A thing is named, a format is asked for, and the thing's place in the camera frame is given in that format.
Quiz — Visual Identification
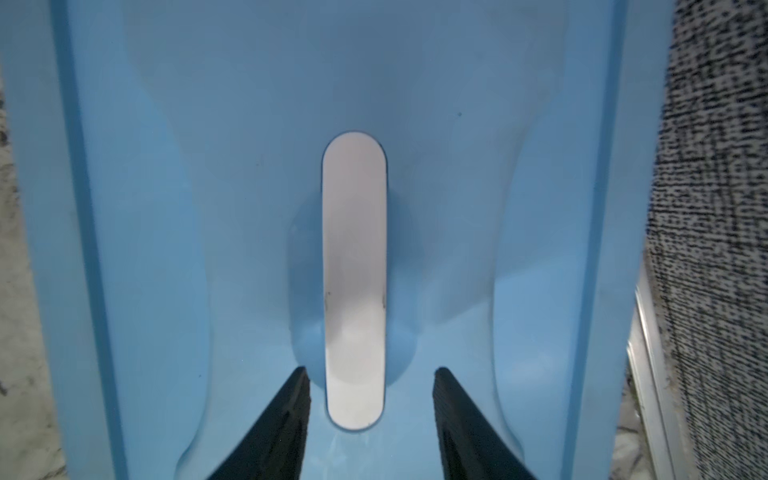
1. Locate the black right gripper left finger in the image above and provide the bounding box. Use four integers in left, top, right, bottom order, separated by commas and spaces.
210, 367, 311, 479

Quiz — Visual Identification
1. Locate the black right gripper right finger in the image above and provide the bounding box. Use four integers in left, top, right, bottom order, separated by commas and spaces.
432, 367, 535, 480

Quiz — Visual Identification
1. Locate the blue plastic bin lid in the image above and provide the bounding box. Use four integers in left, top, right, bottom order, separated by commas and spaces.
1, 1, 675, 479

